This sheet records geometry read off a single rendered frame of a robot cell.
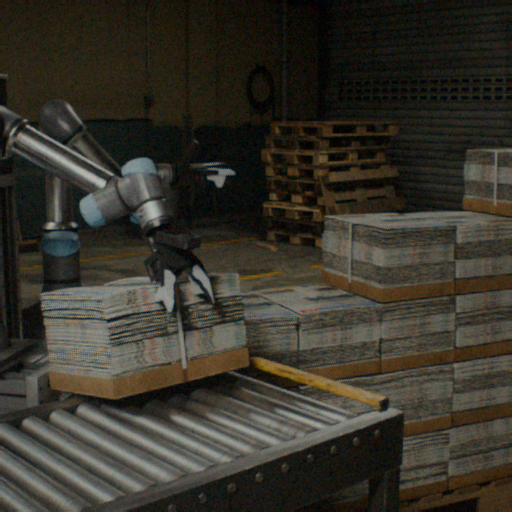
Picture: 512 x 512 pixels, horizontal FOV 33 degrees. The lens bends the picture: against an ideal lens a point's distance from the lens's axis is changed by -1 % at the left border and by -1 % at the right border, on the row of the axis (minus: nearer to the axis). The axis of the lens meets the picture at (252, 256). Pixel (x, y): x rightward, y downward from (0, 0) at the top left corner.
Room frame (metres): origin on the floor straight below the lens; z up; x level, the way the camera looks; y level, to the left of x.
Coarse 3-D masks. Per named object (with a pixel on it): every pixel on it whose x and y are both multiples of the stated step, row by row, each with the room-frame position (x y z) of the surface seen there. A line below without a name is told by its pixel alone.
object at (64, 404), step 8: (240, 368) 2.10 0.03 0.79; (248, 368) 2.12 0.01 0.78; (248, 376) 2.12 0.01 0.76; (64, 400) 1.82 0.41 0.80; (72, 400) 1.82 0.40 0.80; (80, 400) 1.82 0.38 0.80; (88, 400) 1.82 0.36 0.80; (96, 400) 1.82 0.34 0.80; (24, 408) 1.76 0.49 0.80; (32, 408) 1.76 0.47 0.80; (40, 408) 1.76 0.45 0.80; (48, 408) 1.76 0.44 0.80; (56, 408) 1.76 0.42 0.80; (64, 408) 1.77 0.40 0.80; (72, 408) 1.78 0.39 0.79; (0, 416) 1.71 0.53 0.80; (8, 416) 1.71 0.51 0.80; (16, 416) 1.71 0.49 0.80; (24, 416) 1.71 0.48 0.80; (40, 416) 1.73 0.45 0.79; (48, 416) 1.74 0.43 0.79; (16, 424) 1.69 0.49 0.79
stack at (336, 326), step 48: (288, 288) 2.89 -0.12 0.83; (336, 288) 2.89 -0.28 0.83; (288, 336) 2.51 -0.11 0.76; (336, 336) 2.59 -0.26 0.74; (384, 336) 2.66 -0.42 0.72; (432, 336) 2.73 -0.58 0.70; (480, 336) 2.81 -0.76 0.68; (384, 384) 2.65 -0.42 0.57; (432, 384) 2.72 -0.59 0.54; (480, 384) 2.82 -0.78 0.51; (432, 432) 2.74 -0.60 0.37; (480, 432) 2.82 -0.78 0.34; (432, 480) 2.74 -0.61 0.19
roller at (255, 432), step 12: (156, 396) 1.89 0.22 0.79; (168, 396) 1.87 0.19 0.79; (180, 396) 1.85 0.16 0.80; (180, 408) 1.82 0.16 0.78; (192, 408) 1.80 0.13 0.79; (204, 408) 1.78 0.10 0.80; (216, 408) 1.77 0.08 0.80; (216, 420) 1.73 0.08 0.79; (228, 420) 1.71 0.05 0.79; (240, 420) 1.70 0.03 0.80; (240, 432) 1.67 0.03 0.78; (252, 432) 1.65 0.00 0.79; (264, 432) 1.64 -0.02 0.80; (276, 432) 1.63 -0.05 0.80; (264, 444) 1.62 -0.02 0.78; (276, 444) 1.59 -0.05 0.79
